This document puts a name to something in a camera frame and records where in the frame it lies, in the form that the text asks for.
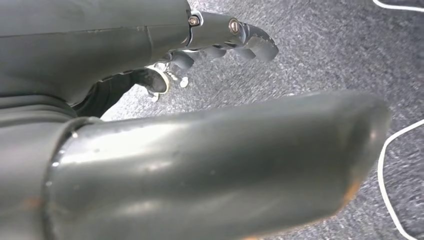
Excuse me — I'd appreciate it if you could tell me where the white floor cable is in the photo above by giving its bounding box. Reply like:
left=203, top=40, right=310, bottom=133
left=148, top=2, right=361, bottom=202
left=372, top=0, right=424, bottom=13
left=376, top=119, right=424, bottom=240

